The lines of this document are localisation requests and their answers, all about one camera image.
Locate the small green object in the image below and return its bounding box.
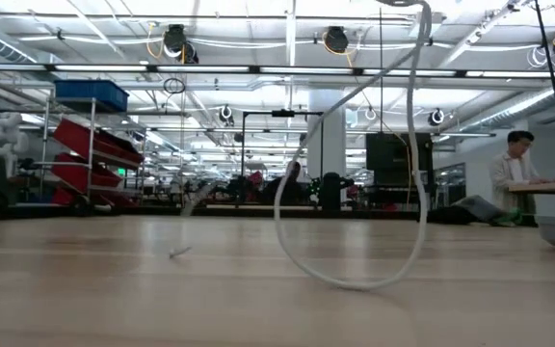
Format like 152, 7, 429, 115
488, 207, 524, 227

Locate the thin black vertical rod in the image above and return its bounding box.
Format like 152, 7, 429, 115
378, 7, 384, 134

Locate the black hanging cable loop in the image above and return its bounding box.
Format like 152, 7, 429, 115
163, 76, 187, 95

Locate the metal shelf rack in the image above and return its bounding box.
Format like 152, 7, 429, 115
36, 95, 148, 208

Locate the blue storage bin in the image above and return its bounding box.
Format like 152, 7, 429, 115
54, 78, 130, 113

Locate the black cylinder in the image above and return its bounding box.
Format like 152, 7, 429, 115
322, 172, 342, 211

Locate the black aluminium table frame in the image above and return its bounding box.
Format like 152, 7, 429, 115
0, 204, 421, 222

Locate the black cabinet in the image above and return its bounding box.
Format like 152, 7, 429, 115
364, 131, 436, 211

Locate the standing person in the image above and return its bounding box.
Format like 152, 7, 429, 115
489, 129, 548, 216

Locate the red storage bin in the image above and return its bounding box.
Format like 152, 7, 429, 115
49, 187, 139, 208
49, 152, 124, 189
52, 118, 145, 165

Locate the wooden desk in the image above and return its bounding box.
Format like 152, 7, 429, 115
507, 178, 555, 195

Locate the white cord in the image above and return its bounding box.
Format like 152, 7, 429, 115
168, 0, 434, 293

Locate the black background rig frame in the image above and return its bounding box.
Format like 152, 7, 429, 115
240, 108, 326, 208

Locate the black grey work glove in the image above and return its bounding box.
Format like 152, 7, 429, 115
426, 194, 513, 227

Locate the yellow hanging cable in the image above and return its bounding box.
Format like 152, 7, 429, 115
320, 31, 412, 206

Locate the white building column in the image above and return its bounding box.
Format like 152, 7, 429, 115
305, 89, 348, 201

